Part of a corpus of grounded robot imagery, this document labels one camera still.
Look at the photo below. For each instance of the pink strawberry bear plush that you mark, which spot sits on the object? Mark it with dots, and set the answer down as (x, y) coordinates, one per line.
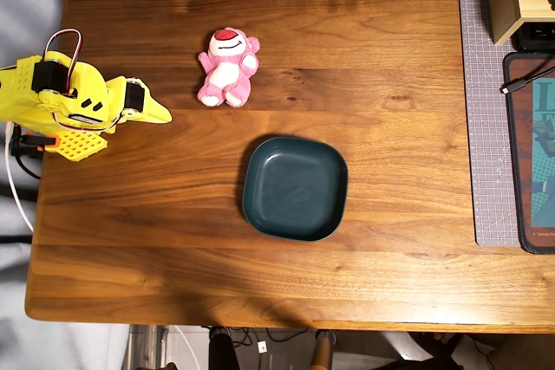
(227, 75)

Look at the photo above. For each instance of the grey metal rack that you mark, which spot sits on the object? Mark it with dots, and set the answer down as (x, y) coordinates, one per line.
(147, 344)

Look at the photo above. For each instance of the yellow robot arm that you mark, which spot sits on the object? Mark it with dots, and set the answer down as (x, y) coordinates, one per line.
(26, 97)

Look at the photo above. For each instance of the dark printed mouse pad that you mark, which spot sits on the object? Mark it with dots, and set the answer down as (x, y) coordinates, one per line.
(522, 170)

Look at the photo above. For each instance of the grey cutting mat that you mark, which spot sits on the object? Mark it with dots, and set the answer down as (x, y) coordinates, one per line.
(485, 127)

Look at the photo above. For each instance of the black table leg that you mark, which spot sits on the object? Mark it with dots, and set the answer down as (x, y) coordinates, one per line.
(221, 352)

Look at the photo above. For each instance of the yellow gripper black motor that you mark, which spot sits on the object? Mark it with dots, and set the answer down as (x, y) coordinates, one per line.
(146, 107)

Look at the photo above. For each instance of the orange black table clamp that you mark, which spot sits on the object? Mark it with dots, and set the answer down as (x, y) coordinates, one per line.
(32, 141)

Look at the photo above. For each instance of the small white adapter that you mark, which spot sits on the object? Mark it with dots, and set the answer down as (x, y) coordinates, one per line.
(262, 347)

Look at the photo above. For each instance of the black electronic device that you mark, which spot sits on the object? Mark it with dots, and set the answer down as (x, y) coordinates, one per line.
(535, 36)

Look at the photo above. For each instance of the dark teal square plate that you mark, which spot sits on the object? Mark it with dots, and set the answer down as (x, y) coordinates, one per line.
(295, 190)

